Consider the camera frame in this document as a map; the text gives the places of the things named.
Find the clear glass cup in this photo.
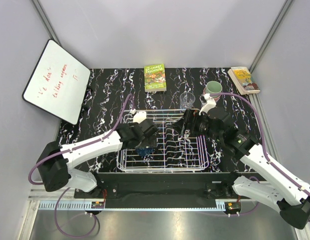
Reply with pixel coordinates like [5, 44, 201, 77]
[179, 92, 195, 109]

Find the left orange connector board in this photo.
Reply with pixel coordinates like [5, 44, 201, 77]
[91, 201, 104, 209]

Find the yellow paperback book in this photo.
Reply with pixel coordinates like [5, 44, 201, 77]
[227, 66, 260, 95]

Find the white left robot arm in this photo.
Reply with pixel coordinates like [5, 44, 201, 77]
[35, 118, 158, 198]

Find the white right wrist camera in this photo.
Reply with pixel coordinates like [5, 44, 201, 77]
[199, 93, 216, 115]

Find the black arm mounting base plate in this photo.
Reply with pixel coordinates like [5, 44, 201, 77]
[74, 171, 270, 210]

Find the orange connector board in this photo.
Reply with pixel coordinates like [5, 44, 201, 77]
[227, 202, 241, 210]
[91, 201, 104, 209]

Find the green paperback book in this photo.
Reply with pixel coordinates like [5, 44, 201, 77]
[144, 63, 167, 93]

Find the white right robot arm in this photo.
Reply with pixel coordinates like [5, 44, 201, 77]
[172, 107, 310, 230]

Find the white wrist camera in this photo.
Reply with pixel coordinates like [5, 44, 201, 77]
[130, 109, 147, 124]
[199, 93, 216, 115]

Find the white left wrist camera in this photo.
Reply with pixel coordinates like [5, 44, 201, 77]
[130, 109, 147, 124]

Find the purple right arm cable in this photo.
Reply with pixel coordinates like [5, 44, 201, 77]
[209, 92, 310, 201]

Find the slotted cable duct rail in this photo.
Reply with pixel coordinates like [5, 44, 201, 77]
[38, 201, 105, 211]

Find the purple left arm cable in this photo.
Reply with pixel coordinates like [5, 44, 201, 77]
[28, 93, 137, 186]

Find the light green plastic cup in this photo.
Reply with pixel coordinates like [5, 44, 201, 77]
[204, 81, 222, 94]

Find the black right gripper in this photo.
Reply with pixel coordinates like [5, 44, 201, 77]
[171, 108, 222, 143]

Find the dark blue ceramic mug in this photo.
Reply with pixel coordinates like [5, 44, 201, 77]
[135, 146, 155, 157]

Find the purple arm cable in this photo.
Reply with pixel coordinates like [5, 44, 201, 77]
[209, 92, 310, 201]
[28, 93, 137, 186]

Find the pink plastic cup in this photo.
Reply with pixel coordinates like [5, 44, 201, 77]
[204, 86, 222, 102]

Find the white wire dish rack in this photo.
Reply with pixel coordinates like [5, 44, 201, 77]
[117, 109, 209, 173]

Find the right orange connector board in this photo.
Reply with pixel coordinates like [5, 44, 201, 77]
[227, 202, 241, 210]

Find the white whiteboard with red writing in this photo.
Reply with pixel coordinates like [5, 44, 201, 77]
[22, 39, 92, 125]

